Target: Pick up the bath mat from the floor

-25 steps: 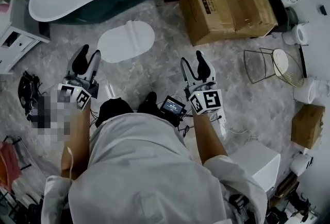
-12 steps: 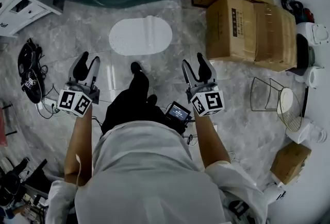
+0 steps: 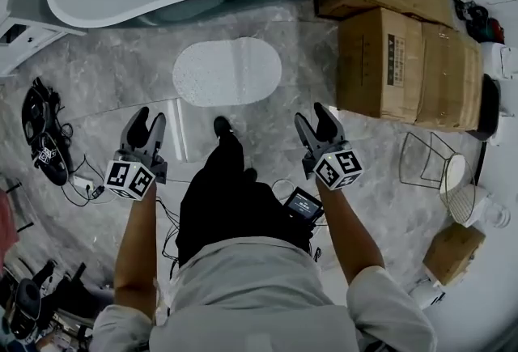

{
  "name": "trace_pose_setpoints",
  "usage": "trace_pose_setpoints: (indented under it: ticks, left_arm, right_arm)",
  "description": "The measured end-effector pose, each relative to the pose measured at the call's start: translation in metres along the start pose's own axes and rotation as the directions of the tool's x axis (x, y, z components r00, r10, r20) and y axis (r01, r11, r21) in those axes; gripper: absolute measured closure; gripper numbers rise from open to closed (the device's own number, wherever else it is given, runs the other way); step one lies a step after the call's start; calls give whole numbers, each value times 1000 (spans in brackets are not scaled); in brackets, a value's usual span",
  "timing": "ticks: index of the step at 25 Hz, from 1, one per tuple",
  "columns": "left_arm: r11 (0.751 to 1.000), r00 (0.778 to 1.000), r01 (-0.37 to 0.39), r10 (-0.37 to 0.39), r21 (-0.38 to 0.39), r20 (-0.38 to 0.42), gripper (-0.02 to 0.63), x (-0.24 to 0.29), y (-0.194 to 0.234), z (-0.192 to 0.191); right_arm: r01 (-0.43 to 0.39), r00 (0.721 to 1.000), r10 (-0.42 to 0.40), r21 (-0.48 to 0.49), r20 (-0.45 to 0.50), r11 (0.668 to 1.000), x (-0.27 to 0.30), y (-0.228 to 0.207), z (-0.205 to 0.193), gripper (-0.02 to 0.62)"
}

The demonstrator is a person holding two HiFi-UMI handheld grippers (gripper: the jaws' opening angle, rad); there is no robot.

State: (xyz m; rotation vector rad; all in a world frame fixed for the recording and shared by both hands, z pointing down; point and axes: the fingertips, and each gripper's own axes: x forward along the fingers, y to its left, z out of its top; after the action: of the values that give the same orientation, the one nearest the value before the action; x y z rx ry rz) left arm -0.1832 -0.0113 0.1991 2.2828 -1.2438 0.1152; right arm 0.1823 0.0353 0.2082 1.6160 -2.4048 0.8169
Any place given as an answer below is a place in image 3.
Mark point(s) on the black device with screen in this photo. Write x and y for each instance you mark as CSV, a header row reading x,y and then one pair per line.
x,y
303,206

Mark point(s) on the white oval bath mat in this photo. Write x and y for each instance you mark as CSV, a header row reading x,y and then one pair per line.
x,y
226,71

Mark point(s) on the white power adapter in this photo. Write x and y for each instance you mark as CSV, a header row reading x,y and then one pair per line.
x,y
83,181

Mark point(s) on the clear glass jar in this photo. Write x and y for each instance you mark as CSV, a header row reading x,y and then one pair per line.
x,y
498,216

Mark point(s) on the black oval lid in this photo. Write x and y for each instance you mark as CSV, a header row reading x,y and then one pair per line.
x,y
489,107

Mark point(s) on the spare black gripper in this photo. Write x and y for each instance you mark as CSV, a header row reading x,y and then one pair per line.
x,y
40,128

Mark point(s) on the white cabinet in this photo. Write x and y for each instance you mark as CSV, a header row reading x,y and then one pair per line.
x,y
28,14

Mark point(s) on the plain tall cardboard box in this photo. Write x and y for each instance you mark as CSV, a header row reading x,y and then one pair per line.
x,y
449,79

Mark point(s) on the white toilet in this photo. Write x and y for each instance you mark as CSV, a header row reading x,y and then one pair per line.
x,y
506,71

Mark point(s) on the pink cloth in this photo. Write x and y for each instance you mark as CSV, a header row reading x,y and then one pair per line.
x,y
7,227

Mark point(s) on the black equipment pile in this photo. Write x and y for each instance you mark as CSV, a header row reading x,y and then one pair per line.
x,y
32,302

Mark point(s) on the person's right forearm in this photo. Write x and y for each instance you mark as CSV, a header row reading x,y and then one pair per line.
x,y
348,233

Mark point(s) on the labelled tall cardboard box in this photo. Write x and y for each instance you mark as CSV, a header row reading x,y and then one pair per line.
x,y
376,63

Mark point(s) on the black and red gear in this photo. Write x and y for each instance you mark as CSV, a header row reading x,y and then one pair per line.
x,y
481,20

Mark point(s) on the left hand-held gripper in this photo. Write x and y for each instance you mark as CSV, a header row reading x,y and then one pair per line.
x,y
129,178

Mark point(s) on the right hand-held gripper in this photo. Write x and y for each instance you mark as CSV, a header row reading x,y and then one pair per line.
x,y
338,168

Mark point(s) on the person's black shoe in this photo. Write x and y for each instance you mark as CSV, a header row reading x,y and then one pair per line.
x,y
251,174
222,125

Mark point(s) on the person's black trousers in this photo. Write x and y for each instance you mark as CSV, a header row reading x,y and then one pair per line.
x,y
226,204

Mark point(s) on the person's left forearm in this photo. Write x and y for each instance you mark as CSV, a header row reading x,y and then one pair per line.
x,y
135,253

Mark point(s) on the small cardboard box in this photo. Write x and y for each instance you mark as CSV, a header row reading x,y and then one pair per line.
x,y
453,253

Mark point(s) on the person's white shirt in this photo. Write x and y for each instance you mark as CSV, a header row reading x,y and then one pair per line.
x,y
259,302

